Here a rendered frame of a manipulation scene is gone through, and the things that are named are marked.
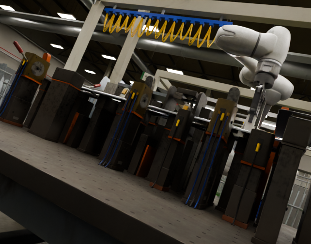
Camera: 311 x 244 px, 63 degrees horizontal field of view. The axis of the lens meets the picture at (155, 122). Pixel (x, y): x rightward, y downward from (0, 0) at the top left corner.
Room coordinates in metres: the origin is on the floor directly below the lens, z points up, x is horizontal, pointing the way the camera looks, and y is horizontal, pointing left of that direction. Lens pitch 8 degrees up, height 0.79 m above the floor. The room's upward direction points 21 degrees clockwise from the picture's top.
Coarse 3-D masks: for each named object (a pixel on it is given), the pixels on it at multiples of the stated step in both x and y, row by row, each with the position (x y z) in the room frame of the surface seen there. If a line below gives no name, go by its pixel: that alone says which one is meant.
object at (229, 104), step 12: (216, 108) 0.79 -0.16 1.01; (228, 108) 0.77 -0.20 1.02; (216, 120) 0.78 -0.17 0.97; (228, 120) 0.77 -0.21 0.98; (216, 132) 0.78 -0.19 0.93; (228, 132) 0.81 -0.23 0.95; (204, 144) 0.80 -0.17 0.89; (216, 144) 0.78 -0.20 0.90; (204, 156) 0.78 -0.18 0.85; (216, 156) 0.79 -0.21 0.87; (204, 168) 0.77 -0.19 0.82; (192, 180) 0.79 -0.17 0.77; (204, 180) 0.78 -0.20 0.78; (192, 192) 0.79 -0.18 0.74; (204, 192) 0.78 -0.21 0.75; (192, 204) 0.78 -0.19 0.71; (204, 204) 0.83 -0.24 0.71
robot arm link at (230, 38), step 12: (216, 36) 1.01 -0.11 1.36; (228, 36) 0.96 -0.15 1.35; (240, 36) 0.94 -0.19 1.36; (252, 36) 0.94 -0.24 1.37; (228, 48) 0.99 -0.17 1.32; (240, 48) 0.97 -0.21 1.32; (252, 48) 0.95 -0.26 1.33; (240, 60) 1.17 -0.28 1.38; (252, 60) 1.20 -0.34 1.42; (252, 72) 1.30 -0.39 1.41
